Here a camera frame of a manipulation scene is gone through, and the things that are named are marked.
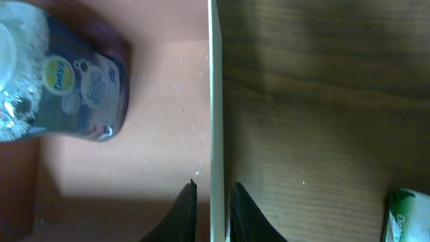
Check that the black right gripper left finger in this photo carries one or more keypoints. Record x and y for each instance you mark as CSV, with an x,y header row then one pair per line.
x,y
179,224

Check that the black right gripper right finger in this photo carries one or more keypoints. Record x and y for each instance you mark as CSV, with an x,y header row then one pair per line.
x,y
247,222

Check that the cream box with pink inside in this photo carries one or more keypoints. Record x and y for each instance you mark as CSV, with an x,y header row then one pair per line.
x,y
62,188

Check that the green Dettol soap box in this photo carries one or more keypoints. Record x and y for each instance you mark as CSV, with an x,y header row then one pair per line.
x,y
407,217

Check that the clear blue soap pump bottle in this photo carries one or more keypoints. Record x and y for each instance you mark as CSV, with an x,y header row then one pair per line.
x,y
54,82

